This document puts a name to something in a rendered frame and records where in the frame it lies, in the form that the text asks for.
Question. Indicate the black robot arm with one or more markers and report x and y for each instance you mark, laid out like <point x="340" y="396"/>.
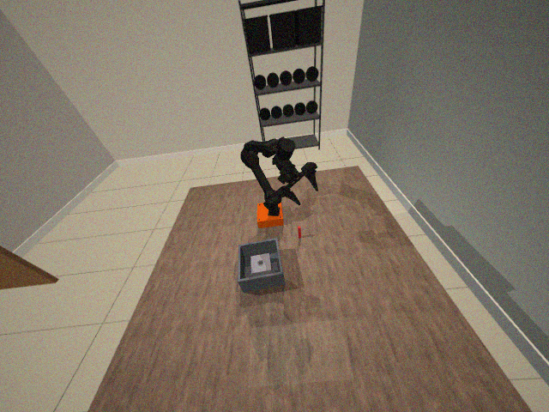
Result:
<point x="282" y="151"/>

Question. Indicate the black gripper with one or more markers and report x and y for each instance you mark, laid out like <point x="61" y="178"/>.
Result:
<point x="308" y="170"/>

